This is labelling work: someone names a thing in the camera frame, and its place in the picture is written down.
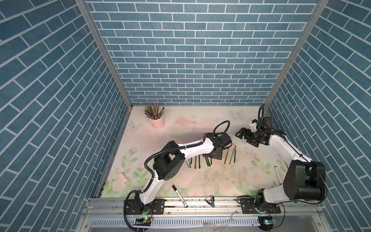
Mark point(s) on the black binder clip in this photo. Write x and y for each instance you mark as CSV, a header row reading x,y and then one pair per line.
x,y
210,201

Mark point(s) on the pink metal pencil cup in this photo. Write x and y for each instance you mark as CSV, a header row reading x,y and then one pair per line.
x,y
158,124

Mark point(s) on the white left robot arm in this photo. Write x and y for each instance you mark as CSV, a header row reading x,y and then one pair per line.
x,y
165,164

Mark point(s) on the green white marker pen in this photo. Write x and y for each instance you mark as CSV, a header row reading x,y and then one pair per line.
x,y
278,175

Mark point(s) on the aluminium corner frame post right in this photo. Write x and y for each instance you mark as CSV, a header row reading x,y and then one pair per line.
x,y
314,17

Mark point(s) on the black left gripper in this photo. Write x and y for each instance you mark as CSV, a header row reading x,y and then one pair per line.
x,y
219,156

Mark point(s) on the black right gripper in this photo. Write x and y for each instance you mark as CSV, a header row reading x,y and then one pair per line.
x,y
248,132

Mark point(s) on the coloured pencils bundle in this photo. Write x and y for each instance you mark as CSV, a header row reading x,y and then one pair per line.
x,y
154,111

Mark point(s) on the silver carving knife leftmost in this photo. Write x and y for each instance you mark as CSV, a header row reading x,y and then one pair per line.
x,y
188,162

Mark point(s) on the silver carving knife capped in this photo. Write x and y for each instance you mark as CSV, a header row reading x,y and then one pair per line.
x,y
232,155

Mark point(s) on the aluminium corner frame post left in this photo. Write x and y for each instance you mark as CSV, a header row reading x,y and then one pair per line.
x,y
87,16

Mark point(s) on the aluminium corner frame post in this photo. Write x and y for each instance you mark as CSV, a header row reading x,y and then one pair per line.
x,y
314,17
87,16

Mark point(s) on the aluminium front rail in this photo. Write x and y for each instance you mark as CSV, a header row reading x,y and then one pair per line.
x,y
170,215

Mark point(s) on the pink eraser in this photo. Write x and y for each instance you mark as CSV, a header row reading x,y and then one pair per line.
x,y
122,178

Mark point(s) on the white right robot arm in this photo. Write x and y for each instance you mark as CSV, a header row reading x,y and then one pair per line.
x,y
304,180

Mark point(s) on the black marker pen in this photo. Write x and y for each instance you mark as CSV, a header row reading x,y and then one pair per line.
x,y
180,196

